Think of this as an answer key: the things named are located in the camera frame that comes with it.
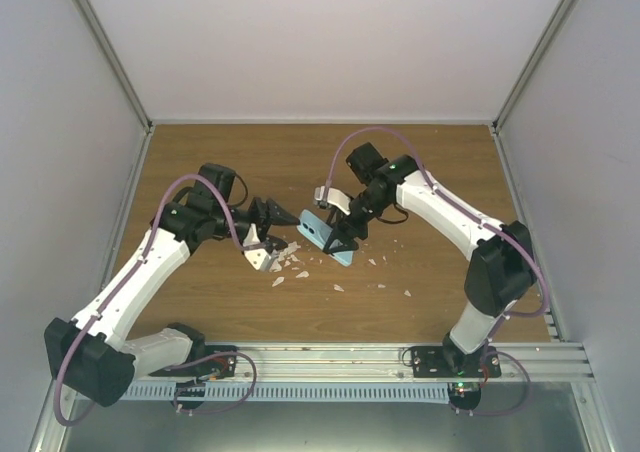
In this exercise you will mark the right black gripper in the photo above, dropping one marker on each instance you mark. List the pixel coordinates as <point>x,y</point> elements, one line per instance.
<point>339,232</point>

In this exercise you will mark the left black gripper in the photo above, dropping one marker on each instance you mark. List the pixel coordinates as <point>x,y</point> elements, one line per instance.
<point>268,217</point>

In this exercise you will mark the light blue phone case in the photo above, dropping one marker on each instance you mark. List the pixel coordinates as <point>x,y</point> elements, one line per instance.
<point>316,231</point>

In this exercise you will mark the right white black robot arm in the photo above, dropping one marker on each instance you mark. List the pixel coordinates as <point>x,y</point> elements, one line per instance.
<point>501,264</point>

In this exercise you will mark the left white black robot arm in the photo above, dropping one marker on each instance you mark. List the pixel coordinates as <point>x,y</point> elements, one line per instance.
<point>93,354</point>

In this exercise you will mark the white debris pile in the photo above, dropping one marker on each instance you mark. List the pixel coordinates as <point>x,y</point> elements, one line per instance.
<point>289,262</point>

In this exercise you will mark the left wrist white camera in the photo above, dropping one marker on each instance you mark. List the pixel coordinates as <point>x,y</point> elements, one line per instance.
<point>254,252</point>

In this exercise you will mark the wrist white camera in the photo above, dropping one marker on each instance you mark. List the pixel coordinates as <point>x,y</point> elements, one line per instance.
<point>329,197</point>
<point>254,252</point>

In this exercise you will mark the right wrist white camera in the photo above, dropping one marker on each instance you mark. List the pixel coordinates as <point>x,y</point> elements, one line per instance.
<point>329,197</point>

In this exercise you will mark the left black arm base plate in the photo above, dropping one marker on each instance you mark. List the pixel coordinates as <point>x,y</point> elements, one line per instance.
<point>204,362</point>

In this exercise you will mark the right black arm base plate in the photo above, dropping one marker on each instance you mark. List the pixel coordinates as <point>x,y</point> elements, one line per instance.
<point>439,361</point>

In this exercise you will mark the grey slotted cable duct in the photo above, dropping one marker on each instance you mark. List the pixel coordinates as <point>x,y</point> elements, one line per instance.
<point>321,392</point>

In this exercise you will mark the aluminium front rail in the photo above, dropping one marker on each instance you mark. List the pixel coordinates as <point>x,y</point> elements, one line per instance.
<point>362,363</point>

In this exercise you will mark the left aluminium corner post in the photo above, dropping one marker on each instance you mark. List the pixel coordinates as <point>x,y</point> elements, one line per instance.
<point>99,34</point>

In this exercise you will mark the aluminium corner post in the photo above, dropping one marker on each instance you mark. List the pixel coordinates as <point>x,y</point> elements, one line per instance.
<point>99,34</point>
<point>556,21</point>

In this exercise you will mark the right aluminium corner post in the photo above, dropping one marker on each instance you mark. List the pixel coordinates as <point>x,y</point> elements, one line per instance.
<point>556,21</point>

